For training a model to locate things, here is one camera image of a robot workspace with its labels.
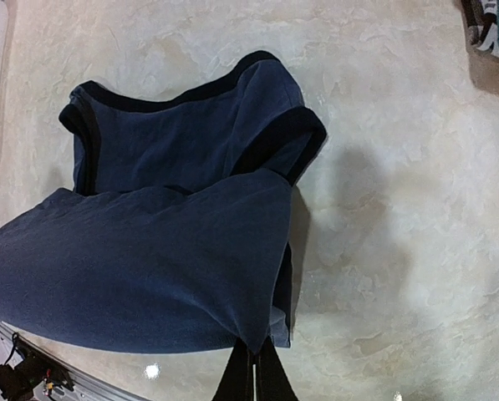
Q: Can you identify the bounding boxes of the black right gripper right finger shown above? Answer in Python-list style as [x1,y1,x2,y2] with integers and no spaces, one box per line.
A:
[255,340,298,401]

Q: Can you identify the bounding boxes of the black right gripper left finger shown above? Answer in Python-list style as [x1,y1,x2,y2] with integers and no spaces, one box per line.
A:
[212,339,254,401]

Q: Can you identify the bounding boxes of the navy blue garment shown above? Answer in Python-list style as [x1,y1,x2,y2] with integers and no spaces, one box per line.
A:
[0,51,326,353]

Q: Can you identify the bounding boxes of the black white patterned garment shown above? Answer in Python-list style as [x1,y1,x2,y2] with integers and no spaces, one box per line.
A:
[461,0,499,58]

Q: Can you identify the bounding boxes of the aluminium front rail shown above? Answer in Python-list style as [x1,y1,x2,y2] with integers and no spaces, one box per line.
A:
[0,322,141,401]

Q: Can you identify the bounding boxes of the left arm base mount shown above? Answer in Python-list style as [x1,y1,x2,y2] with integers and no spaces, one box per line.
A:
[0,332,74,401]

